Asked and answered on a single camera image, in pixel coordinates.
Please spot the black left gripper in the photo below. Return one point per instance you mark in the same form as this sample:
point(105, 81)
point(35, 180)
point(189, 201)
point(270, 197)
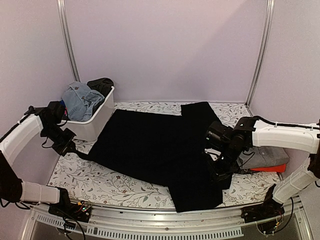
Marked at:
point(62, 150)

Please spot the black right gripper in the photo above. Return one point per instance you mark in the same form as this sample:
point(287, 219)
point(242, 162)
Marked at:
point(216, 173)

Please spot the grey button-up shirt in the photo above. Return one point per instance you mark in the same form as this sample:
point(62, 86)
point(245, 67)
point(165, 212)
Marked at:
point(265, 156)

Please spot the black garment with logo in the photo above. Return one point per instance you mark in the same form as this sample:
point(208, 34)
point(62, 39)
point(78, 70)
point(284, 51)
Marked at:
point(163, 149)

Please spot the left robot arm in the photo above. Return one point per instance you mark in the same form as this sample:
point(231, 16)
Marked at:
point(27, 148)

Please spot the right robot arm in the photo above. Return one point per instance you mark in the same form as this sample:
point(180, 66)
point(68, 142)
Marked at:
point(255, 142)

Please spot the white plastic laundry basket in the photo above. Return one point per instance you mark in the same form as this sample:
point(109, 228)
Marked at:
point(91, 129)

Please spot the light blue denim garment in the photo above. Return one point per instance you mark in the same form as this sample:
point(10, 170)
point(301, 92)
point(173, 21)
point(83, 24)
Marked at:
point(81, 101)

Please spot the red folded t-shirt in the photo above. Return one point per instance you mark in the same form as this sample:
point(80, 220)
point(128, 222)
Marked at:
point(278, 169)

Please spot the dark olive garment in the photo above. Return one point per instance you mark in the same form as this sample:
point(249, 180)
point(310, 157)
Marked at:
point(102, 85)

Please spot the aluminium table front rail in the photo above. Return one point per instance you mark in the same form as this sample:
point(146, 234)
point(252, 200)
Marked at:
point(123, 223)

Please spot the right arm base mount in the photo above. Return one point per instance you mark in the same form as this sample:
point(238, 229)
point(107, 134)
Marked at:
point(267, 209)

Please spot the aluminium frame post left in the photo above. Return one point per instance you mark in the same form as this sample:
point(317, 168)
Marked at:
point(61, 7)

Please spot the aluminium frame post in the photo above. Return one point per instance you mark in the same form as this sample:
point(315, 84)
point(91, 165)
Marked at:
point(262, 50)
point(61, 7)

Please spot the aluminium frame post right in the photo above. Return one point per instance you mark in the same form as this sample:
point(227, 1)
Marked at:
point(262, 50)

